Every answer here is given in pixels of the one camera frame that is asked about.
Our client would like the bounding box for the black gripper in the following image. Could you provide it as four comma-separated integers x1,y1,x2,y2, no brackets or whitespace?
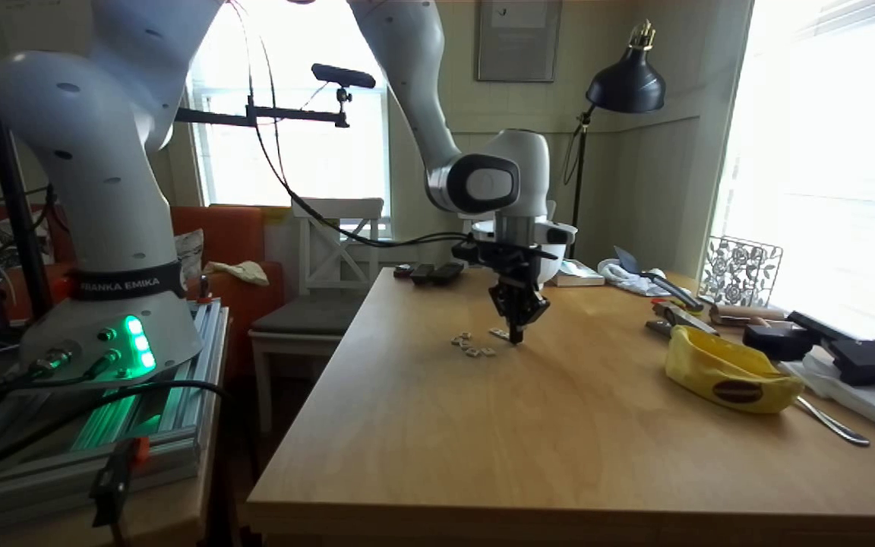
452,233,551,346

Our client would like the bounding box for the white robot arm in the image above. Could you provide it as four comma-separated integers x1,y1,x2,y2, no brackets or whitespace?
0,0,551,381

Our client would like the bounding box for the black remote control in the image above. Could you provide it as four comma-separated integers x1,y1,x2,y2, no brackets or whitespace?
410,263,464,286

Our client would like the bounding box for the white plastic colander bowl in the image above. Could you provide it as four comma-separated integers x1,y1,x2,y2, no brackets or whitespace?
538,226,578,284

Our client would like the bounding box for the white wooden chair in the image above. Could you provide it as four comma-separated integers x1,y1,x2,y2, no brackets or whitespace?
250,197,382,432

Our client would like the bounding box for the yellow plastic container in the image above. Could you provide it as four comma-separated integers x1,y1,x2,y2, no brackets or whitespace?
662,325,802,417

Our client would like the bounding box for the black desk lamp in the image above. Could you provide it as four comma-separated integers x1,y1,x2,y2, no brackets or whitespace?
561,20,664,226

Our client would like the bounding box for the metal spoon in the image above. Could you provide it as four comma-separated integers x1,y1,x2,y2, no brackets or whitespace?
794,394,873,448

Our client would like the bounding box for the black stapler tool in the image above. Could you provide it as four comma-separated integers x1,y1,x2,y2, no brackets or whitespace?
742,311,875,385

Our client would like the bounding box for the white wire lattice cube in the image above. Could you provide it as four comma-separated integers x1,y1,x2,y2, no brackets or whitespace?
703,233,785,306

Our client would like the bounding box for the framed wall picture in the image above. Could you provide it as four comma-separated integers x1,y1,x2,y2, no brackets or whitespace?
474,0,561,84

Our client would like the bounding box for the camera on black boom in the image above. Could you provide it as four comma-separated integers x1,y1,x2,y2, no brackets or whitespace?
176,65,378,128

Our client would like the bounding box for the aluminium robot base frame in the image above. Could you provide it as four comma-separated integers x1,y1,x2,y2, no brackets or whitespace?
0,302,228,533

